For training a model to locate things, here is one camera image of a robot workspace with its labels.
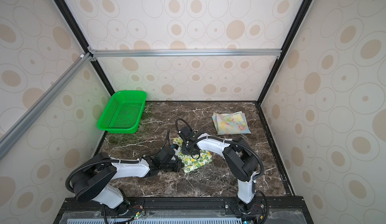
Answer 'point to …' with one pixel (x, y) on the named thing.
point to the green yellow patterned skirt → (192, 162)
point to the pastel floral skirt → (231, 123)
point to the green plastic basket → (123, 112)
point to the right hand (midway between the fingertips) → (186, 151)
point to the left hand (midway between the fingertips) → (188, 165)
